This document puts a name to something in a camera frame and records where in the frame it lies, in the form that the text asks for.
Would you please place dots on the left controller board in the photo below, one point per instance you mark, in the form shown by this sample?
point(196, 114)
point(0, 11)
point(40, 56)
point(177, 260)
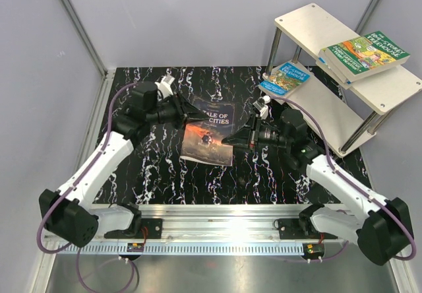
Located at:
point(135, 247)

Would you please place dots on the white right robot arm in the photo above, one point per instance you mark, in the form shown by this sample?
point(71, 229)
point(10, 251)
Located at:
point(380, 227)

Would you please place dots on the right controller board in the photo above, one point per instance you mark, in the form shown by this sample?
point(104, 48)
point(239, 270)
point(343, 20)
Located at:
point(313, 251)

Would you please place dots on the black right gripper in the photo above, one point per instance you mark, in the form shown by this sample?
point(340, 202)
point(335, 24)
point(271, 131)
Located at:
point(242, 137)

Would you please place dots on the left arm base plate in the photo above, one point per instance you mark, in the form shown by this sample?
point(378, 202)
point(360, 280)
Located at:
point(149, 228)

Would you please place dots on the lime 65-Storey Treehouse book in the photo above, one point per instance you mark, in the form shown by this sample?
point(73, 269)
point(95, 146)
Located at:
point(330, 64)

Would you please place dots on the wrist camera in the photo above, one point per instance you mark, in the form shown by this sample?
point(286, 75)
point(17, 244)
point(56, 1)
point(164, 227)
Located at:
point(261, 106)
point(164, 86)

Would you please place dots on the blue back-cover book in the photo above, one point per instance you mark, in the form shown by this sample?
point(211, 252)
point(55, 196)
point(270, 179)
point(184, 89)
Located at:
point(331, 74)

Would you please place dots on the white two-tier shelf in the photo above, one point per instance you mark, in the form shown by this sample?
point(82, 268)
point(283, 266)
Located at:
point(312, 28)

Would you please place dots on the green 104-Storey Treehouse book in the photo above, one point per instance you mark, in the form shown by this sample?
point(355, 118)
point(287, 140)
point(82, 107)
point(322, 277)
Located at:
point(367, 55)

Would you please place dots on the dark Tale of Two Cities book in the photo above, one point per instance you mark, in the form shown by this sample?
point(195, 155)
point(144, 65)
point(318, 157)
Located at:
point(202, 141)

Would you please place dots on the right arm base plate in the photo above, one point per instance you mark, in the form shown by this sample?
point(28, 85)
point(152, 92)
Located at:
point(296, 228)

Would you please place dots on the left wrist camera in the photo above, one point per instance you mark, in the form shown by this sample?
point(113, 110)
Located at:
point(164, 86)

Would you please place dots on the controller board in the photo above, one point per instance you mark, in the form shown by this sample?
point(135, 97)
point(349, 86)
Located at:
point(135, 247)
point(313, 251)

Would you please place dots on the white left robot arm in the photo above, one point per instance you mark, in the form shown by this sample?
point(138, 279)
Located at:
point(67, 212)

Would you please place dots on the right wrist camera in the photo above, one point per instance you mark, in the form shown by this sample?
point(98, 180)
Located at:
point(261, 106)

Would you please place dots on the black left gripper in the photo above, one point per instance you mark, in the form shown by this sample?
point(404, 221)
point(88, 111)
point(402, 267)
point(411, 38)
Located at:
point(184, 110)

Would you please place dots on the slotted cable duct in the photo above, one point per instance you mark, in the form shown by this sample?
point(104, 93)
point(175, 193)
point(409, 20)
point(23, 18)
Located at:
point(192, 248)

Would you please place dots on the aluminium frame rail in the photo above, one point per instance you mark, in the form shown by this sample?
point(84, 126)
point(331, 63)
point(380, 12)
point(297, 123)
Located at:
point(221, 223)

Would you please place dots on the blue 26-Storey Treehouse book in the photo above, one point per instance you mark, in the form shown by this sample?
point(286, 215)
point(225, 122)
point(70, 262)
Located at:
point(284, 80)

